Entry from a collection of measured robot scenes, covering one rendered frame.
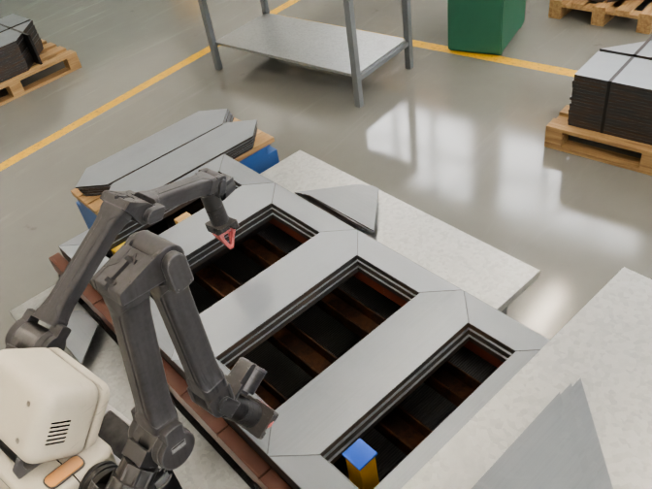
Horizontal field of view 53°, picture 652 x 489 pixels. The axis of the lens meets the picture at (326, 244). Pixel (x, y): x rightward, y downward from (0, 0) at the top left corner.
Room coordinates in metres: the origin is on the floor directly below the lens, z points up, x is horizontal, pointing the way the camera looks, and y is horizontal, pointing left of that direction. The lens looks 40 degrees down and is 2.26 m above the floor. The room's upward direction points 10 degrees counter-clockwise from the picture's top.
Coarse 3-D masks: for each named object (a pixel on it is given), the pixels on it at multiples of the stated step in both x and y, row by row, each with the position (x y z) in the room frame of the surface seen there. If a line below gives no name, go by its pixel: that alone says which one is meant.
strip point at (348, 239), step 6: (324, 234) 1.71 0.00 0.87; (330, 234) 1.70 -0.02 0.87; (336, 234) 1.69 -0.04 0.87; (342, 234) 1.69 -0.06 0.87; (348, 234) 1.68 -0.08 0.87; (354, 234) 1.68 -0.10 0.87; (336, 240) 1.66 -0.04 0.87; (342, 240) 1.66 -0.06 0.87; (348, 240) 1.65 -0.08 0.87; (354, 240) 1.65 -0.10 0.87; (348, 246) 1.62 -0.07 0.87; (354, 246) 1.61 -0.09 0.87; (354, 252) 1.59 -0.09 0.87
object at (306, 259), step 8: (296, 248) 1.66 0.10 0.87; (304, 248) 1.65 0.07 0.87; (288, 256) 1.62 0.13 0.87; (296, 256) 1.62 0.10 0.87; (304, 256) 1.61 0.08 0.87; (312, 256) 1.60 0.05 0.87; (320, 256) 1.60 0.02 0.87; (296, 264) 1.58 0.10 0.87; (304, 264) 1.57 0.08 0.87; (312, 264) 1.57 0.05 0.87; (320, 264) 1.56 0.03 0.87; (328, 264) 1.55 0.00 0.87; (312, 272) 1.53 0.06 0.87; (320, 272) 1.52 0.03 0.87; (328, 272) 1.52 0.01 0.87; (320, 280) 1.48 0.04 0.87
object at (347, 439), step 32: (128, 224) 1.96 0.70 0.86; (256, 224) 1.87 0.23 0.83; (288, 224) 1.84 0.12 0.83; (64, 256) 1.88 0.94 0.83; (192, 256) 1.73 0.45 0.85; (320, 288) 1.47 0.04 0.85; (288, 320) 1.38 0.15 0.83; (160, 352) 1.33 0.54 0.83; (224, 352) 1.26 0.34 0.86; (448, 352) 1.15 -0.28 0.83; (512, 352) 1.10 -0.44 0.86; (416, 384) 1.07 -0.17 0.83; (384, 416) 0.99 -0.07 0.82; (256, 448) 0.95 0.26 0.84; (288, 480) 0.85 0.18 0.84
